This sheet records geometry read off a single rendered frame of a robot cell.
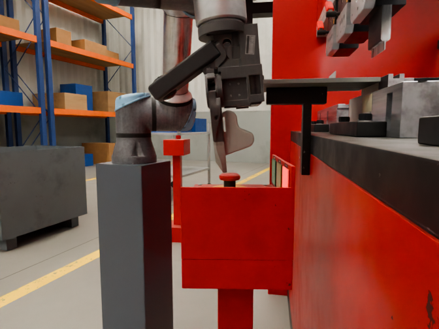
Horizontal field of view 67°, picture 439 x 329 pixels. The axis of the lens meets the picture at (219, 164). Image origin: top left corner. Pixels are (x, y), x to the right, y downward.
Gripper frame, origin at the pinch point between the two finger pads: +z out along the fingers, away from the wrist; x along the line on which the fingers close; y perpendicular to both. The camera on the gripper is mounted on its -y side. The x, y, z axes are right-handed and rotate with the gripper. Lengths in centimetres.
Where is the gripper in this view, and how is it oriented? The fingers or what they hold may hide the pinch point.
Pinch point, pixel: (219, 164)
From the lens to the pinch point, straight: 50.5
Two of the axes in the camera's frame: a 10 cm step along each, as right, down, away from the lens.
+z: 0.9, 9.9, 1.0
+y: 10.0, -0.8, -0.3
